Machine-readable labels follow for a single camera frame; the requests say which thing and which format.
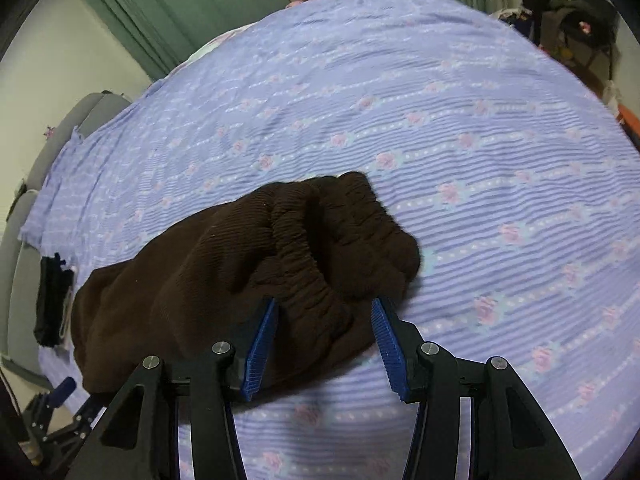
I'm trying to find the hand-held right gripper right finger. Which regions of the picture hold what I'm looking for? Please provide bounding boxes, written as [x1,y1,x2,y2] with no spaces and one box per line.
[370,297,583,480]

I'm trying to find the grey padded headboard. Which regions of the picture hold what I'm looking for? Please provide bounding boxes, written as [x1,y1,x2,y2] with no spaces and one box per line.
[0,91,132,391]

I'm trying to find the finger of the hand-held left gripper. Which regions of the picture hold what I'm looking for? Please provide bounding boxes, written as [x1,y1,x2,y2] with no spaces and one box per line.
[46,377,78,406]

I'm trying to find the purple floral bed sheet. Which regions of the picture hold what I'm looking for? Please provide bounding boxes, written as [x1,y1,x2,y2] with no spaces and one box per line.
[20,0,640,480]

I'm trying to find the black cloth item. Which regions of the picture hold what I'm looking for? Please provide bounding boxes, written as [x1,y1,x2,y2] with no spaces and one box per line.
[33,253,76,348]

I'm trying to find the dark brown pants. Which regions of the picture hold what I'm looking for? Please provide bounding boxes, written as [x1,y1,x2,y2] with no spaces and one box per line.
[71,171,422,395]

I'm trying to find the green curtain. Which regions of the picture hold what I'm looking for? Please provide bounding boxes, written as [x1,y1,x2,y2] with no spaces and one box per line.
[67,0,292,81]

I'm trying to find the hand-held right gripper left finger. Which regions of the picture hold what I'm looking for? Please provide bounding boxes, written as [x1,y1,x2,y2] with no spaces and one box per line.
[64,297,279,480]

